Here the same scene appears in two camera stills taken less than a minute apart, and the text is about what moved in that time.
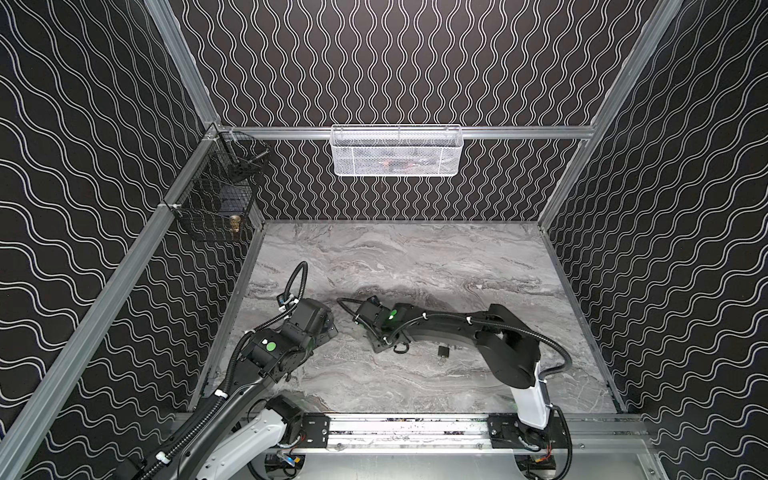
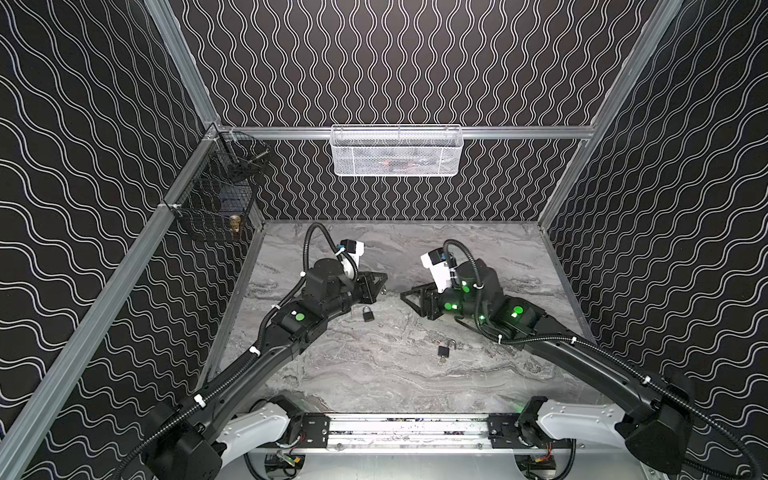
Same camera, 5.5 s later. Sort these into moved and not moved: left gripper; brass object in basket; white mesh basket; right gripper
Moved: left gripper; right gripper
Not moved: brass object in basket; white mesh basket
